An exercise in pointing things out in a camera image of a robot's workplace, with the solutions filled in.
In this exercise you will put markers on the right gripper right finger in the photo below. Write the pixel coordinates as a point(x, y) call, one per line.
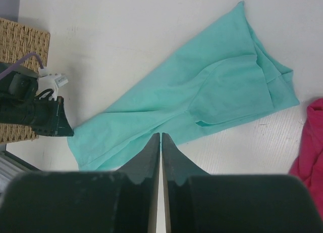
point(196, 201)

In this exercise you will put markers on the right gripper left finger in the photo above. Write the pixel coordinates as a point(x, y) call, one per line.
point(124, 200)

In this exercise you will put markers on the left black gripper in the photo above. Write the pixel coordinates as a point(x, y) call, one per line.
point(22, 106)

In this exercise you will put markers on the teal t shirt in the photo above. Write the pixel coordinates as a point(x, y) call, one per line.
point(221, 78)

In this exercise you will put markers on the wicker laundry basket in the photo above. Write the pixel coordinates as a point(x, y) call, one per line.
point(18, 40)

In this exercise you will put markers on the folded pink t shirt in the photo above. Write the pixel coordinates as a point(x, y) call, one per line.
point(308, 164)

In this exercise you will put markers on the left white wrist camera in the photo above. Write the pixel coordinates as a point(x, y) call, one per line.
point(48, 80)

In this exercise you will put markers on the aluminium rail frame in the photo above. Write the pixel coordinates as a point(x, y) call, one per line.
point(11, 166)

